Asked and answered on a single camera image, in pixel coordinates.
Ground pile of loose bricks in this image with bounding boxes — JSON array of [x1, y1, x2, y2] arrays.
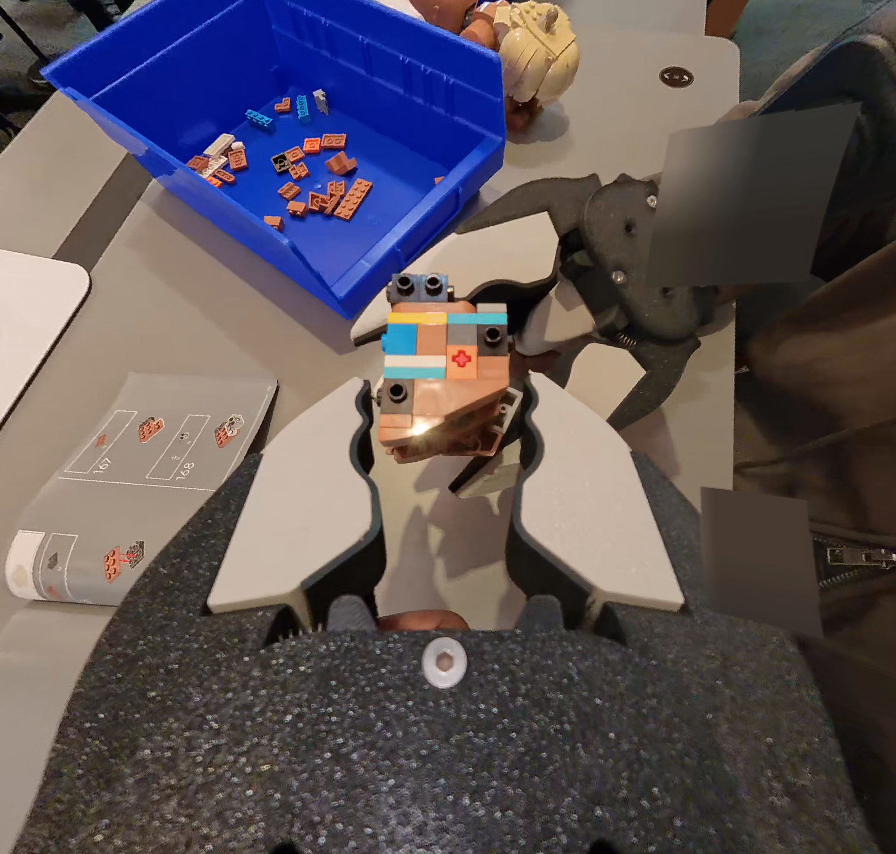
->
[[185, 88, 445, 229]]

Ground grey instruction booklet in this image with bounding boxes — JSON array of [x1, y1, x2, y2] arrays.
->
[[6, 371, 280, 606]]

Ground white tablet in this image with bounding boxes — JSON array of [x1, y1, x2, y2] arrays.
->
[[0, 249, 92, 430]]

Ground colourful toy brick build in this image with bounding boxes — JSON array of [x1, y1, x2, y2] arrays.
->
[[377, 272, 527, 465]]

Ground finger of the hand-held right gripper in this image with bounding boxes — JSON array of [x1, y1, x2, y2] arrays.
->
[[350, 210, 562, 347], [450, 440, 526, 500]]

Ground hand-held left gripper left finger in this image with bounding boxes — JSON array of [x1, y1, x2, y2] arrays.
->
[[206, 377, 387, 617]]

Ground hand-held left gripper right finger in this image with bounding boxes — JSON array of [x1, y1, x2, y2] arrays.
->
[[513, 371, 688, 629]]

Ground grey desk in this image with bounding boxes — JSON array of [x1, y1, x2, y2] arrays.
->
[[0, 0, 743, 854]]

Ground person's brown jacket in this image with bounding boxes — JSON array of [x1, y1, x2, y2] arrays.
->
[[731, 238, 896, 854]]

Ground tan brick figure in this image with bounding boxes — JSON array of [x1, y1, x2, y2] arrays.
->
[[498, 0, 582, 132]]

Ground person's left hand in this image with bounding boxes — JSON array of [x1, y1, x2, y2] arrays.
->
[[377, 609, 471, 632]]

